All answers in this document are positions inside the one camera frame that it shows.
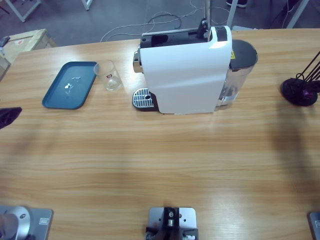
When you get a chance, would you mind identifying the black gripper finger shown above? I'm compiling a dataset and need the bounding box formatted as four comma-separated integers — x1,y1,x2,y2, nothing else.
0,106,23,130

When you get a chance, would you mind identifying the clear drinking glass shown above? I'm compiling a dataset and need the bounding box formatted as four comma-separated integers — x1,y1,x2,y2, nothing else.
93,59,124,92

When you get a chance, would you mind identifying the silver coffee machine lever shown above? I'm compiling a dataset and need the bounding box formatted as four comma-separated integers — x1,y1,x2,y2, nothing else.
198,0,213,42

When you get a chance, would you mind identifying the white capsule coffee machine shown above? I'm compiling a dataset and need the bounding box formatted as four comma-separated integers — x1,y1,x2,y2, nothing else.
132,25,233,116

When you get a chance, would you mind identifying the teal plastic tray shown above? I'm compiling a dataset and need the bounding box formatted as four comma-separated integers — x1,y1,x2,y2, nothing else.
41,61,98,110

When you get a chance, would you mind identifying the light wooden crate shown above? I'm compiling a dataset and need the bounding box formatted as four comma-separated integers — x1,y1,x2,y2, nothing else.
0,28,58,82

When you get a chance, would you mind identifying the silver drip tray grate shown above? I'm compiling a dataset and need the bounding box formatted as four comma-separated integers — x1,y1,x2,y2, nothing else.
132,87,154,109

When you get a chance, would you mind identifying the white metal table leg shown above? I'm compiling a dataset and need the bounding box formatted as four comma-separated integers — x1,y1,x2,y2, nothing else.
81,0,97,11
225,0,238,32

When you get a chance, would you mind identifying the clear water tank black lid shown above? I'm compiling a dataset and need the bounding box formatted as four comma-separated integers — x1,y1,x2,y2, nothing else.
216,39,259,111

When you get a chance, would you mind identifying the black capsule holder with rods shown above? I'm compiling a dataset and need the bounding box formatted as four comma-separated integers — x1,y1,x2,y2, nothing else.
280,49,320,107

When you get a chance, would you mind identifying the white metal table frame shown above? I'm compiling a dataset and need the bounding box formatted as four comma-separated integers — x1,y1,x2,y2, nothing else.
0,0,43,23
285,0,310,30

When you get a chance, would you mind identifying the arm grey base plate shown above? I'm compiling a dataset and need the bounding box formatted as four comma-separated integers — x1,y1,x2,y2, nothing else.
306,211,320,240
0,204,54,240

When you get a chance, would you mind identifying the grey mount with dark post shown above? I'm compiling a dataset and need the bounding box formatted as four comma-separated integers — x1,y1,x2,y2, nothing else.
145,206,200,240

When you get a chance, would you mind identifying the black floor cable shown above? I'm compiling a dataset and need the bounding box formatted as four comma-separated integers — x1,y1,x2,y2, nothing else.
147,13,183,30

